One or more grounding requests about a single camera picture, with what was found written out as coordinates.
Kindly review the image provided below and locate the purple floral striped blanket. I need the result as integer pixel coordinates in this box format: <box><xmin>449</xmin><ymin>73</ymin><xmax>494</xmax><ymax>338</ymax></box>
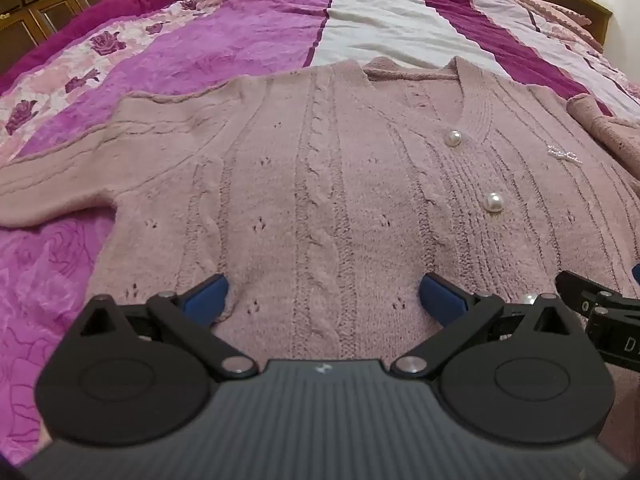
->
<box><xmin>0</xmin><ymin>0</ymin><xmax>640</xmax><ymax>467</ymax></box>

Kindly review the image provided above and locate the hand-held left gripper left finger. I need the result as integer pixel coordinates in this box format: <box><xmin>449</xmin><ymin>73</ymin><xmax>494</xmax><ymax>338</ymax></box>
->
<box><xmin>75</xmin><ymin>274</ymin><xmax>260</xmax><ymax>380</ymax></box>

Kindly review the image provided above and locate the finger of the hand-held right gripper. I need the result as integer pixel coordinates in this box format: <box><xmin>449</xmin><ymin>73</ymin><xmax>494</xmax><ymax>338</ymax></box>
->
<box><xmin>556</xmin><ymin>270</ymin><xmax>622</xmax><ymax>319</ymax></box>

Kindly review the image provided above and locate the pink knit cardigan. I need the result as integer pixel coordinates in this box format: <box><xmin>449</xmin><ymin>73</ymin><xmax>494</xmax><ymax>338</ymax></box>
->
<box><xmin>0</xmin><ymin>57</ymin><xmax>640</xmax><ymax>367</ymax></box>

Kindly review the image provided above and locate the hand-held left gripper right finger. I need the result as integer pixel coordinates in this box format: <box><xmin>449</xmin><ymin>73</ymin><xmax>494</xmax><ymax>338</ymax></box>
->
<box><xmin>390</xmin><ymin>272</ymin><xmax>576</xmax><ymax>380</ymax></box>

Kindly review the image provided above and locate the wooden headboard with drawers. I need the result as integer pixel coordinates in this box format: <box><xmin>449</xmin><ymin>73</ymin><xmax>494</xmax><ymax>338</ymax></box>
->
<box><xmin>185</xmin><ymin>0</ymin><xmax>615</xmax><ymax>47</ymax></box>

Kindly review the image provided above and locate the pink crochet pillow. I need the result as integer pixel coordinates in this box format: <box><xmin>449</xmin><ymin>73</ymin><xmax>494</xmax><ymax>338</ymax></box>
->
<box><xmin>520</xmin><ymin>0</ymin><xmax>607</xmax><ymax>56</ymax></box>

